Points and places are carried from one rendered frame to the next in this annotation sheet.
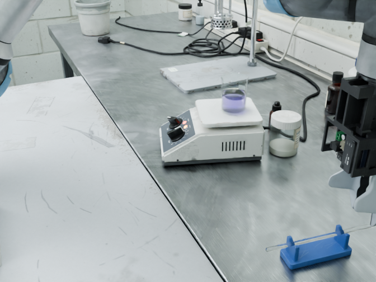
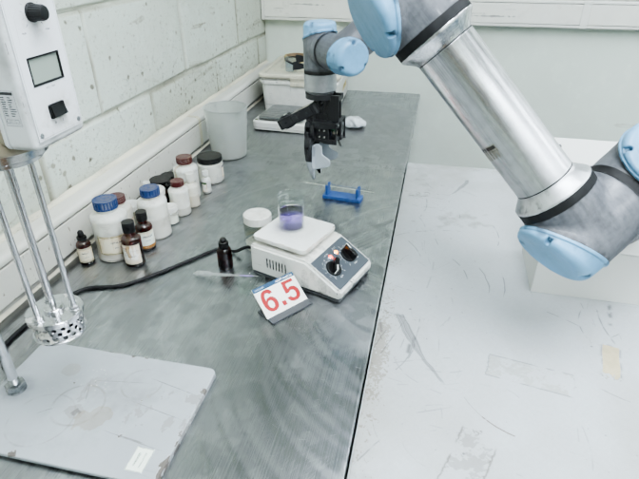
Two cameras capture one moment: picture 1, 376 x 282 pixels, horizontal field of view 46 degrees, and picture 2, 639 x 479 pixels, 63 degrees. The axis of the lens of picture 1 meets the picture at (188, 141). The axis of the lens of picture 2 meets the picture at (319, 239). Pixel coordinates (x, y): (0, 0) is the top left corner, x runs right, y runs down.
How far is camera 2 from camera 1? 1.56 m
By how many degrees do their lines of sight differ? 112
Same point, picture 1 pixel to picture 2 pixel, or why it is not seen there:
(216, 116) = (314, 227)
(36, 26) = not seen: outside the picture
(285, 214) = (328, 215)
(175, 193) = (381, 249)
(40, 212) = (493, 273)
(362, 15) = not seen: hidden behind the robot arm
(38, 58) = not seen: outside the picture
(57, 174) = (470, 303)
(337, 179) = (325, 162)
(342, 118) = (335, 118)
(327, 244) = (335, 194)
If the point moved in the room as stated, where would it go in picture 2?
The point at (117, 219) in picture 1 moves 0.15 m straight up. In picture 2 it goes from (435, 248) to (444, 184)
